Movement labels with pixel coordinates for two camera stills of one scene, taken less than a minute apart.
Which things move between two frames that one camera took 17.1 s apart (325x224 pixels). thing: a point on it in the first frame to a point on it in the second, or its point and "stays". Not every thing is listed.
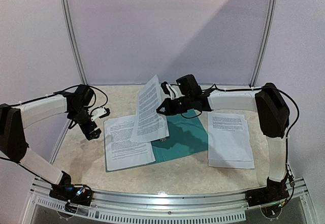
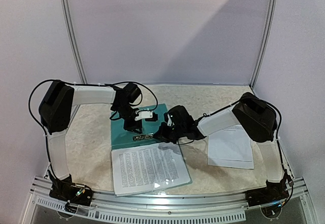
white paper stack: x=229 y=141 stays
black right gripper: x=171 y=104 to x=163 y=131
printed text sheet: x=149 y=124 to x=148 y=168
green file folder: x=186 y=138 to x=122 y=137
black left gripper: x=91 y=135 to x=130 y=127
